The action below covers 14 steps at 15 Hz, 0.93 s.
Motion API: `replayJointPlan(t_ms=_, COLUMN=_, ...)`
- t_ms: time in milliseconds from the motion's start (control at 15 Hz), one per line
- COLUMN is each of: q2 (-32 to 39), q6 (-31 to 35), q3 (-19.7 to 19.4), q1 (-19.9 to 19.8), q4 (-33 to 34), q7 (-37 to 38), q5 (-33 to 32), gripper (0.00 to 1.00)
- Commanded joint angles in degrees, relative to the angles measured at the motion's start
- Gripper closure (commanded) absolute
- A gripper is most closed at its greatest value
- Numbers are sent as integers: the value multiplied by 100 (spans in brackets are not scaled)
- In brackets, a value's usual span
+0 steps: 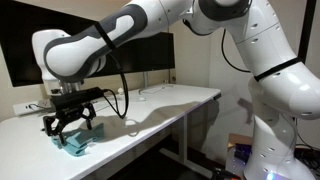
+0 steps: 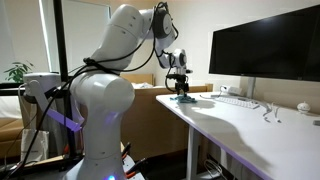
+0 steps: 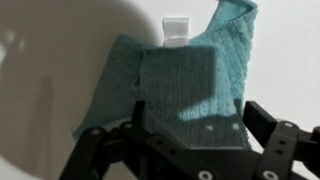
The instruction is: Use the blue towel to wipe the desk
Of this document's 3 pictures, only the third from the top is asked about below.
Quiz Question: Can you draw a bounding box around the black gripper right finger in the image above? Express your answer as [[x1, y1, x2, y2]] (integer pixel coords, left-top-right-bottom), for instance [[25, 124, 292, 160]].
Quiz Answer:
[[242, 100, 320, 180]]

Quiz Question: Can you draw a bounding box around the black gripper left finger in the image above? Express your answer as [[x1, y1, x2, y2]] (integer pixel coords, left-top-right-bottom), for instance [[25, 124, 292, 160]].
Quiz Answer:
[[59, 100, 203, 180]]

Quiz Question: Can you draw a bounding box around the blue terry towel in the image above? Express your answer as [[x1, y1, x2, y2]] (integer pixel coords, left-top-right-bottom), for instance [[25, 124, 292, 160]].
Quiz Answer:
[[71, 0, 260, 151]]

